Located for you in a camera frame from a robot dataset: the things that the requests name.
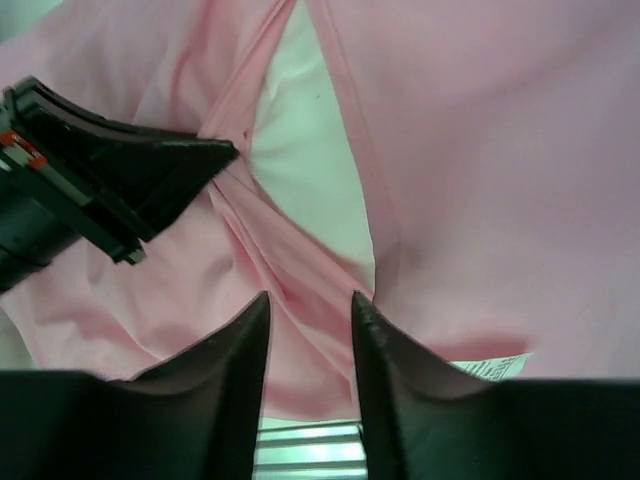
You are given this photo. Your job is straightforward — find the pink pillowcase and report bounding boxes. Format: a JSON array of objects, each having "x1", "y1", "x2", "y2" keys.
[{"x1": 1, "y1": 1, "x2": 639, "y2": 420}]

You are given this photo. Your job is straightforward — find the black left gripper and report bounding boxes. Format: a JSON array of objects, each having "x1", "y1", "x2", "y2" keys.
[{"x1": 1, "y1": 77, "x2": 239, "y2": 293}]

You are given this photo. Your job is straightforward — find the white pillowcase care label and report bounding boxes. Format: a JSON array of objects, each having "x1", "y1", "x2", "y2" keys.
[{"x1": 451, "y1": 353, "x2": 531, "y2": 382}]

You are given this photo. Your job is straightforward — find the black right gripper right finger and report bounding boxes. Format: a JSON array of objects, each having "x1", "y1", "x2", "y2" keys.
[{"x1": 351, "y1": 293, "x2": 639, "y2": 480}]

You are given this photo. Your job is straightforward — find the white pillow inside pillowcase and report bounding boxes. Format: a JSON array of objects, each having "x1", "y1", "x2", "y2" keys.
[{"x1": 249, "y1": 1, "x2": 375, "y2": 292}]

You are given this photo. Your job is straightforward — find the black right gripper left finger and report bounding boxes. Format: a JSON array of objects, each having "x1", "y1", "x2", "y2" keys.
[{"x1": 1, "y1": 293, "x2": 270, "y2": 479}]

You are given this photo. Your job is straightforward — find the aluminium front rail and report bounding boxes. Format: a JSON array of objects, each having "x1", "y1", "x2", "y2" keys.
[{"x1": 253, "y1": 417, "x2": 368, "y2": 480}]

